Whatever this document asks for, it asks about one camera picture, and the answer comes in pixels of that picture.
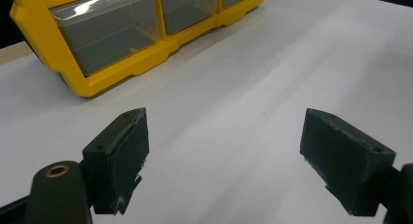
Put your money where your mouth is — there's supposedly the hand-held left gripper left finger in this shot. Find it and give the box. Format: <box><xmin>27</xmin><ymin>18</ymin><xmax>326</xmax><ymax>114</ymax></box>
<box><xmin>82</xmin><ymin>107</ymin><xmax>151</xmax><ymax>216</ymax></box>

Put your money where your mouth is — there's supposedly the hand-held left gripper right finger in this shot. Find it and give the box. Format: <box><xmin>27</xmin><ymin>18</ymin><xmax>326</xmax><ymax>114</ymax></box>
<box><xmin>299</xmin><ymin>107</ymin><xmax>397</xmax><ymax>217</ymax></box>

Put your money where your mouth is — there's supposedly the yellow organizer case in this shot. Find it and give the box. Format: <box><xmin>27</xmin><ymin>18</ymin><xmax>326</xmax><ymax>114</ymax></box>
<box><xmin>9</xmin><ymin>0</ymin><xmax>269</xmax><ymax>98</ymax></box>

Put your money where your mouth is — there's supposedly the wooden board under table top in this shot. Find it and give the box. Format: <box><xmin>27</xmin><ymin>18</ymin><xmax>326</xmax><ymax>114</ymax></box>
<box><xmin>0</xmin><ymin>40</ymin><xmax>35</xmax><ymax>66</ymax></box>

